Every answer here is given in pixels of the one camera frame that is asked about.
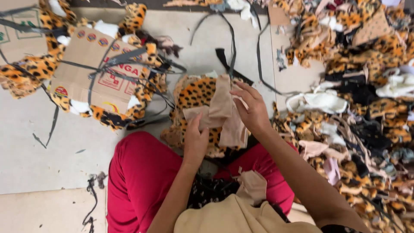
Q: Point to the person's left hand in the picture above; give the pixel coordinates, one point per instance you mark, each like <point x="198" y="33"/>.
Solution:
<point x="194" y="145"/>

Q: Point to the person's right hand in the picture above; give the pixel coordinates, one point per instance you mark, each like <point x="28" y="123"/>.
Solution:
<point x="255" y="113"/>

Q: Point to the person's right fingers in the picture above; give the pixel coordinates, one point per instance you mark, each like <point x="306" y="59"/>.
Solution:
<point x="245" y="93"/>

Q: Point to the beige fabric piece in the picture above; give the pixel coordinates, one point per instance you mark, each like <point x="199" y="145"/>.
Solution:
<point x="223" y="110"/>

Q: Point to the stack of leopard fabric cutouts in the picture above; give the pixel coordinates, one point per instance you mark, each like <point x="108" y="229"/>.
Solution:
<point x="197" y="95"/>

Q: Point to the small beige fabric scrap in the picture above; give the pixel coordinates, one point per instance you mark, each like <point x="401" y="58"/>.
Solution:
<point x="254" y="186"/>

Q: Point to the black patterned shirt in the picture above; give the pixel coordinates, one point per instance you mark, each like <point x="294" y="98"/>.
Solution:
<point x="207" y="192"/>

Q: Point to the heap of fabric scraps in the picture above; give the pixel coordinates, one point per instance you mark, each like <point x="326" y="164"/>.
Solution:
<point x="362" y="103"/>

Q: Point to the beige garment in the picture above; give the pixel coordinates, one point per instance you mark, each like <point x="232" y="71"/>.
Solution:
<point x="233" y="216"/>

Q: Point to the red trousers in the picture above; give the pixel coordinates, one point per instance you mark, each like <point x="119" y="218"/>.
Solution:
<point x="139" y="181"/>

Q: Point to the cardboard-wrapped leopard fabric bundle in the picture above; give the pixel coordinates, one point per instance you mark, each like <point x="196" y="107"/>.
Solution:
<point x="97" y="74"/>

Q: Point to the black thread tangle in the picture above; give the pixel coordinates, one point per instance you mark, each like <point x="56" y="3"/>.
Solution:
<point x="92" y="197"/>

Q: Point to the flat cardboard sheet green print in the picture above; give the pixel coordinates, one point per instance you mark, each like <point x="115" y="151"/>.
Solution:
<point x="19" y="38"/>

